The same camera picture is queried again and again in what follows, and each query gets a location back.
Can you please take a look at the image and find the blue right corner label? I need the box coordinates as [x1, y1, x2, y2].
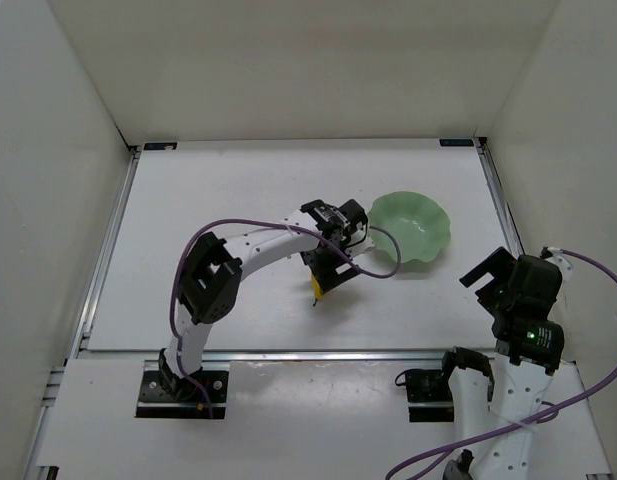
[439, 138, 474, 148]

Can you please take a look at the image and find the aluminium front frame rail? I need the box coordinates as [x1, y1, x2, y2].
[72, 349, 502, 364]

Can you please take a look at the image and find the aluminium right frame rail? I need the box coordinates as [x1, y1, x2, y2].
[476, 137, 525, 256]

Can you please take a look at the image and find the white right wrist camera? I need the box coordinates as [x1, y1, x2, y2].
[540, 247, 574, 283]

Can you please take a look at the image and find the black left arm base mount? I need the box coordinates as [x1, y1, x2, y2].
[135, 365, 229, 420]

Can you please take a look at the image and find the blue left corner label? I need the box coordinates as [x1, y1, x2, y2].
[143, 142, 178, 151]

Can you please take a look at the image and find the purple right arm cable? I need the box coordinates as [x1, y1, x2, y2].
[385, 248, 617, 480]

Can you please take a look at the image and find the aluminium frame rail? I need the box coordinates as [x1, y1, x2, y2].
[72, 349, 502, 364]
[64, 146, 142, 364]
[476, 137, 525, 256]

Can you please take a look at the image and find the green wavy fruit bowl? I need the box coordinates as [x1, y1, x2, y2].
[367, 191, 451, 263]

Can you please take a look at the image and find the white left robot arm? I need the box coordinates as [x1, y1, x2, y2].
[159, 200, 369, 401]

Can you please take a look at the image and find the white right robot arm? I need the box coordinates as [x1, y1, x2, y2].
[442, 247, 565, 479]

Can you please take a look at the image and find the yellow fake pear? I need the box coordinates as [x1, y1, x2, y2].
[311, 276, 326, 306]

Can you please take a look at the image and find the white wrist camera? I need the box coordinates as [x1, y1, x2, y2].
[344, 226, 375, 258]
[540, 247, 574, 283]

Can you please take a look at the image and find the aluminium left frame rail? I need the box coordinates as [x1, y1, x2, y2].
[64, 146, 142, 364]

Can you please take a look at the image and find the blue corner label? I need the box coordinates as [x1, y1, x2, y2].
[439, 138, 474, 148]
[143, 142, 178, 151]

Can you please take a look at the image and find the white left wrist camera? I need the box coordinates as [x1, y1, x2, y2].
[344, 226, 375, 258]

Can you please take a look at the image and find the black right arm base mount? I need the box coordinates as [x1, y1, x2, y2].
[394, 369, 454, 423]

